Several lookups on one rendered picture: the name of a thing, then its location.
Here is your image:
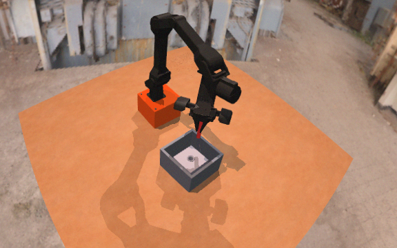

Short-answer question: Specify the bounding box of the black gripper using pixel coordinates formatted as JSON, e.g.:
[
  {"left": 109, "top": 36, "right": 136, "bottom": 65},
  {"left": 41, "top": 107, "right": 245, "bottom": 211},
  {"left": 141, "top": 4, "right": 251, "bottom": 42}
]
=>
[{"left": 173, "top": 90, "right": 232, "bottom": 133}]

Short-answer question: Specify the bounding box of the red peg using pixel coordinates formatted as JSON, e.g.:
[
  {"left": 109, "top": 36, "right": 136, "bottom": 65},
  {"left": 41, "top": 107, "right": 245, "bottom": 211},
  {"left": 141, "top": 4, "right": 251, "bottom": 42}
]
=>
[{"left": 196, "top": 121, "right": 203, "bottom": 138}]

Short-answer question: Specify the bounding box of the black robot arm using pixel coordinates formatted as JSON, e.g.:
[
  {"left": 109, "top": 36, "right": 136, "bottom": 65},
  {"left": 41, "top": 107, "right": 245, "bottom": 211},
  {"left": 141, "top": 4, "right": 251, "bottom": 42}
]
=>
[{"left": 144, "top": 12, "right": 242, "bottom": 123}]

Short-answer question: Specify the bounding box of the white plate with hole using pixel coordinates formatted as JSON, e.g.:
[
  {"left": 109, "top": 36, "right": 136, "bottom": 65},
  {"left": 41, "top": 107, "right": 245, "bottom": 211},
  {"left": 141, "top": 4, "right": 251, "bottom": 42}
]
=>
[{"left": 174, "top": 146, "right": 209, "bottom": 175}]

